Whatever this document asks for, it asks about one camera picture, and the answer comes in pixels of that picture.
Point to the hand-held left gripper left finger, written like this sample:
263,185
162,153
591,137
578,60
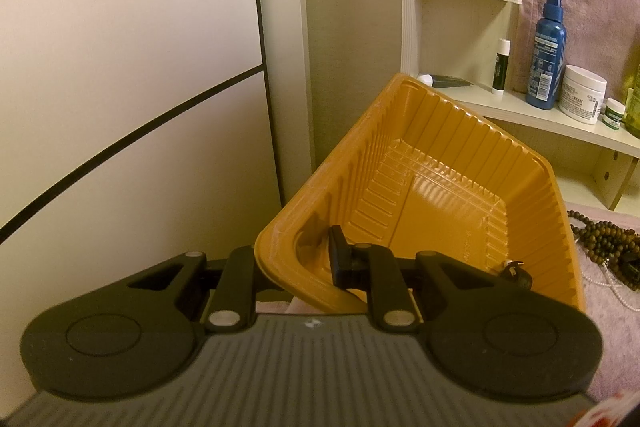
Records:
235,287

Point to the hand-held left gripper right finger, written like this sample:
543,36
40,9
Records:
341,257

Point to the orange plastic tray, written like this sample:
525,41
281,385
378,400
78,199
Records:
440,187

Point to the black tube with white cap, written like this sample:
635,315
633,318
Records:
447,81

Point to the cream wooden shelf unit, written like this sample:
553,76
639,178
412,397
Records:
500,104

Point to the white lip balm stick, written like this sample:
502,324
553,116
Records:
500,67

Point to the pink fluffy blanket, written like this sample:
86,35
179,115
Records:
610,332

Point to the blue spray bottle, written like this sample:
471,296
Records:
547,52

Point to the white cream jar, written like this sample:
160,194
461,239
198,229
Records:
582,94

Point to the small green label jar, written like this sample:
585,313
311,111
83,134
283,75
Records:
614,114

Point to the red and white printed object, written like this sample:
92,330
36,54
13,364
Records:
615,409

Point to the green oil bottle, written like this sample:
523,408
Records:
634,107

